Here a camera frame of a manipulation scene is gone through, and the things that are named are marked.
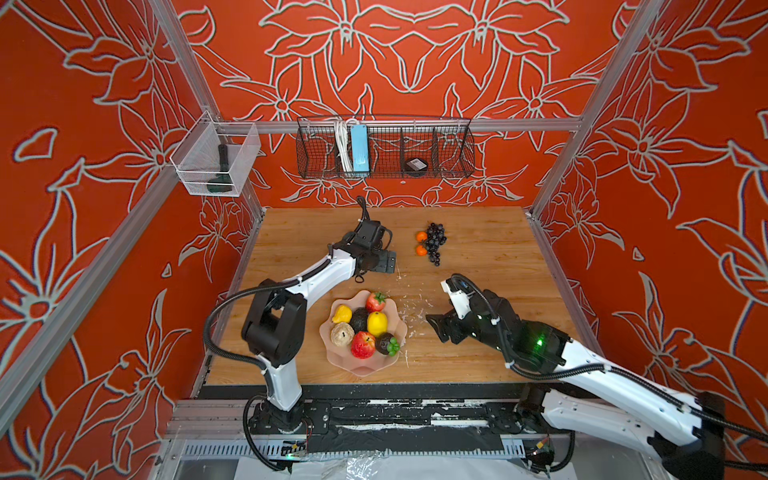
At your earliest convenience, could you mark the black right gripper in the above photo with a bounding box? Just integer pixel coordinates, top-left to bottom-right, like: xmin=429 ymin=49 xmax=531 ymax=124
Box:
xmin=422 ymin=297 xmax=512 ymax=356

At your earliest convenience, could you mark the red fake strawberry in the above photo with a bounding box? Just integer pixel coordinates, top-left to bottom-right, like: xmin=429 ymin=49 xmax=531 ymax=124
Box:
xmin=365 ymin=292 xmax=388 ymax=313

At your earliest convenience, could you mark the dark purple fake mangosteen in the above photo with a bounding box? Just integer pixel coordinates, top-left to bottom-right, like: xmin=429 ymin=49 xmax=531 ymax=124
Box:
xmin=375 ymin=332 xmax=401 ymax=357

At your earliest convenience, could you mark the yellow fake lemon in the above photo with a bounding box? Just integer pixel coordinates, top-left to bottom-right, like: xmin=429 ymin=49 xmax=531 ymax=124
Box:
xmin=367 ymin=311 xmax=389 ymax=338

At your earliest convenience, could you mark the yellow fake pear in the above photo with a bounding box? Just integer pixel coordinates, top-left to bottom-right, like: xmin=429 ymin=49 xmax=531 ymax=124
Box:
xmin=331 ymin=304 xmax=353 ymax=324

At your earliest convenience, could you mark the dark fake avocado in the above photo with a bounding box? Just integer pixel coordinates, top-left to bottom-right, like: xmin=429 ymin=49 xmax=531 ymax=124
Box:
xmin=349 ymin=307 xmax=368 ymax=334

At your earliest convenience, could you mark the red fake apple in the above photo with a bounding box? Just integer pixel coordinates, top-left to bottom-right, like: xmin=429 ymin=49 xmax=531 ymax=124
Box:
xmin=350 ymin=331 xmax=377 ymax=359

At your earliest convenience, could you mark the white fake garlic bulb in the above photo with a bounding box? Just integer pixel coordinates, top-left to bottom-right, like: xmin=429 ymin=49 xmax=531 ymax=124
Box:
xmin=329 ymin=322 xmax=356 ymax=348

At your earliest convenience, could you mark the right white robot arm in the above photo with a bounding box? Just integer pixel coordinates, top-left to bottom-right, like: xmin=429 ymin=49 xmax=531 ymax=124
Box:
xmin=427 ymin=275 xmax=767 ymax=479

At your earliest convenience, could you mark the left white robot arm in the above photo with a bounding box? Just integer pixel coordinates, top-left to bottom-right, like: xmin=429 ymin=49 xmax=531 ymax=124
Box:
xmin=203 ymin=216 xmax=396 ymax=431

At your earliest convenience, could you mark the dark fake grape bunch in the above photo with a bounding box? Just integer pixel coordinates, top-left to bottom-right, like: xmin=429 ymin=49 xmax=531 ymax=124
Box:
xmin=422 ymin=223 xmax=447 ymax=266

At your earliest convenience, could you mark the light blue box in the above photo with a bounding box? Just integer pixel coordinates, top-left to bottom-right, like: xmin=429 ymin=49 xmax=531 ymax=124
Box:
xmin=349 ymin=123 xmax=370 ymax=177

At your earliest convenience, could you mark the black brush in bin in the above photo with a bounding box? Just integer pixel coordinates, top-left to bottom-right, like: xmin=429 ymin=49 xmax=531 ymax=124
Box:
xmin=206 ymin=143 xmax=234 ymax=193

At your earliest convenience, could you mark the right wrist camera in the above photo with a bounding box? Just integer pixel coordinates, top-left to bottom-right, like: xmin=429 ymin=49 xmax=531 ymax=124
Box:
xmin=440 ymin=279 xmax=471 ymax=320

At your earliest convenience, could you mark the white cable bundle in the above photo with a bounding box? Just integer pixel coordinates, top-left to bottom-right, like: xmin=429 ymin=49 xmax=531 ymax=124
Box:
xmin=333 ymin=119 xmax=354 ymax=175

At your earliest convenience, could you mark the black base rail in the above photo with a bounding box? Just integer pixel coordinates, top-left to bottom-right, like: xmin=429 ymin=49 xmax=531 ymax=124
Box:
xmin=242 ymin=383 xmax=576 ymax=461

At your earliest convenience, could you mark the black wire wall basket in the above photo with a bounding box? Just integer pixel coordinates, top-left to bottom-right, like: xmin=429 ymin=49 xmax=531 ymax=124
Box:
xmin=296 ymin=115 xmax=476 ymax=180

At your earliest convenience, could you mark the clear plastic wall bin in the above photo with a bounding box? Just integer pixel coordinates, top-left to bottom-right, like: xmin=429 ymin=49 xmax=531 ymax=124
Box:
xmin=170 ymin=111 xmax=261 ymax=197

